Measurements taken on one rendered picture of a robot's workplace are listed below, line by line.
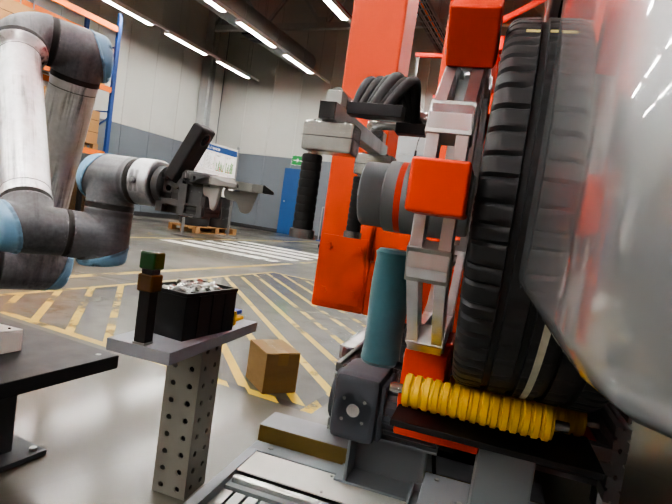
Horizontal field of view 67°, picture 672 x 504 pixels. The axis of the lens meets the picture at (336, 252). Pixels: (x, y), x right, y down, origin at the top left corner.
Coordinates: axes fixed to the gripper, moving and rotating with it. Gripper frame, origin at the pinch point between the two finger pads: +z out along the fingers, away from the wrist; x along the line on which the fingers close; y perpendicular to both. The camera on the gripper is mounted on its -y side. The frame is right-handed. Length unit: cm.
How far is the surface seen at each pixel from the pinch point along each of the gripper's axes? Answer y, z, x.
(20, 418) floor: 83, -94, -42
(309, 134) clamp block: -9.6, 9.3, 2.2
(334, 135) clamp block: -9.9, 13.7, 2.2
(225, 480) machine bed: 76, -14, -33
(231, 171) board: -56, -501, -874
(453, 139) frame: -9.9, 33.7, 8.6
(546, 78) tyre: -18.3, 44.5, 11.4
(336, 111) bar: -13.6, 13.9, 3.4
